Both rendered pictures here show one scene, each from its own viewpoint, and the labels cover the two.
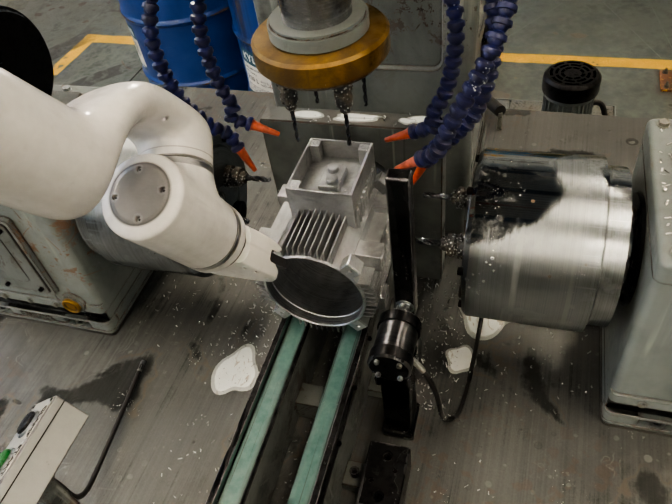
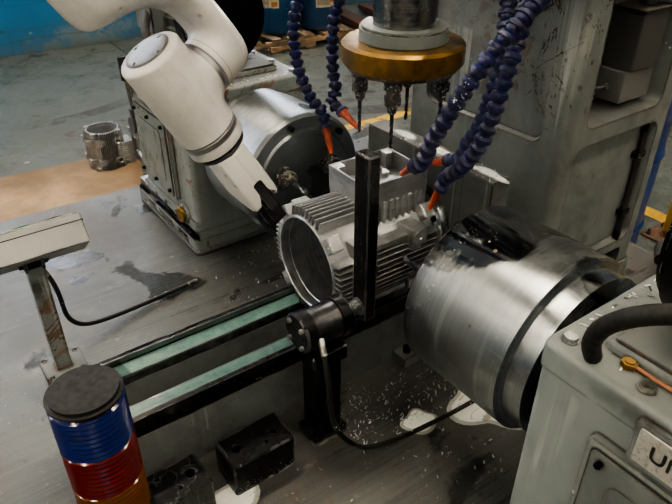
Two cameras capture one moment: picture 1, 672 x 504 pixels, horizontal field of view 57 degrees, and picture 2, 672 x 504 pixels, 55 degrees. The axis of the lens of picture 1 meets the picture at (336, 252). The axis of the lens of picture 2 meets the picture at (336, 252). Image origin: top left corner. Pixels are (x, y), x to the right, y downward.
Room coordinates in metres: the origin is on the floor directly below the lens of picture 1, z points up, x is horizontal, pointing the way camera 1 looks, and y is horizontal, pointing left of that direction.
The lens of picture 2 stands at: (-0.11, -0.44, 1.58)
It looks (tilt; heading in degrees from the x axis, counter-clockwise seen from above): 33 degrees down; 31
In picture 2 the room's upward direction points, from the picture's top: straight up
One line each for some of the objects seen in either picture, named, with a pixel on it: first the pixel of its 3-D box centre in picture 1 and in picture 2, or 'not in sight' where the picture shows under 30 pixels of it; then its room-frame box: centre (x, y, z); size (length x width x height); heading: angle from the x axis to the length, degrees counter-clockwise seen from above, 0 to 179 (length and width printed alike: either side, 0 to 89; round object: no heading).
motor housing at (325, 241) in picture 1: (333, 245); (356, 244); (0.68, 0.00, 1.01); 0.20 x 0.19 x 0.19; 156
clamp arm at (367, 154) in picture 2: (402, 250); (364, 240); (0.55, -0.09, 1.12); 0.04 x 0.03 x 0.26; 157
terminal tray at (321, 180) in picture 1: (333, 183); (377, 186); (0.72, -0.01, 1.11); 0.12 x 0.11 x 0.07; 156
